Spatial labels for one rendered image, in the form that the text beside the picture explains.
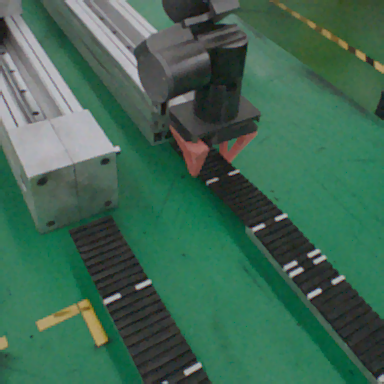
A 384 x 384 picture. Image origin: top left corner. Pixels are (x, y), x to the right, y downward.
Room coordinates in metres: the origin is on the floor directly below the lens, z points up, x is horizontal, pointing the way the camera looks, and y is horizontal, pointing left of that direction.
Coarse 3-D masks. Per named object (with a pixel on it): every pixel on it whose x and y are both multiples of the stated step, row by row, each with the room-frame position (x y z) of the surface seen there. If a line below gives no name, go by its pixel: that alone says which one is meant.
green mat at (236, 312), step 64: (128, 0) 1.04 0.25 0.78; (64, 64) 0.74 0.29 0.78; (256, 64) 0.82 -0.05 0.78; (128, 128) 0.57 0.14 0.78; (320, 128) 0.64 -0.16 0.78; (0, 192) 0.41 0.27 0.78; (128, 192) 0.44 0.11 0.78; (192, 192) 0.46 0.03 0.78; (320, 192) 0.49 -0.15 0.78; (0, 256) 0.32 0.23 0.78; (64, 256) 0.33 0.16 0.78; (192, 256) 0.35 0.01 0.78; (256, 256) 0.36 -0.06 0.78; (0, 320) 0.24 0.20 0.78; (64, 320) 0.25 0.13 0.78; (192, 320) 0.27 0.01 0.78; (256, 320) 0.28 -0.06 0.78
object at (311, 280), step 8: (328, 264) 0.34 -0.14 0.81; (312, 272) 0.32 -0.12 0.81; (320, 272) 0.33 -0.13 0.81; (328, 272) 0.33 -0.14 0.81; (336, 272) 0.33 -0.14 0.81; (296, 280) 0.31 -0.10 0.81; (304, 280) 0.31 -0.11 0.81; (312, 280) 0.31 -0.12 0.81; (320, 280) 0.31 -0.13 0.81; (328, 280) 0.32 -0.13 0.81; (304, 288) 0.30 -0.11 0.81; (312, 288) 0.30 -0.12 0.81
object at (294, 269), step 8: (304, 256) 0.34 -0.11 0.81; (312, 256) 0.35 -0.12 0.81; (320, 256) 0.35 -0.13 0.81; (288, 264) 0.33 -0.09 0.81; (296, 264) 0.33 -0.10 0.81; (304, 264) 0.33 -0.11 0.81; (312, 264) 0.33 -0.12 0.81; (320, 264) 0.34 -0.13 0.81; (288, 272) 0.32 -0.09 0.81; (296, 272) 0.32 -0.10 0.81; (304, 272) 0.32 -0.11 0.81
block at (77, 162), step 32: (32, 128) 0.43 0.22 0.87; (64, 128) 0.44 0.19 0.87; (96, 128) 0.45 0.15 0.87; (32, 160) 0.38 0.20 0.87; (64, 160) 0.39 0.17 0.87; (96, 160) 0.40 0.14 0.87; (32, 192) 0.35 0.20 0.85; (64, 192) 0.38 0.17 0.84; (96, 192) 0.40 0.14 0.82; (64, 224) 0.37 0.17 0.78
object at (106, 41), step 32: (64, 0) 0.83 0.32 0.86; (96, 0) 0.90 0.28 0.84; (64, 32) 0.85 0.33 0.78; (96, 32) 0.71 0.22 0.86; (128, 32) 0.77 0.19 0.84; (96, 64) 0.71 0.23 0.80; (128, 64) 0.62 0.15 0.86; (128, 96) 0.62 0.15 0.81; (192, 96) 0.59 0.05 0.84; (160, 128) 0.55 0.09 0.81
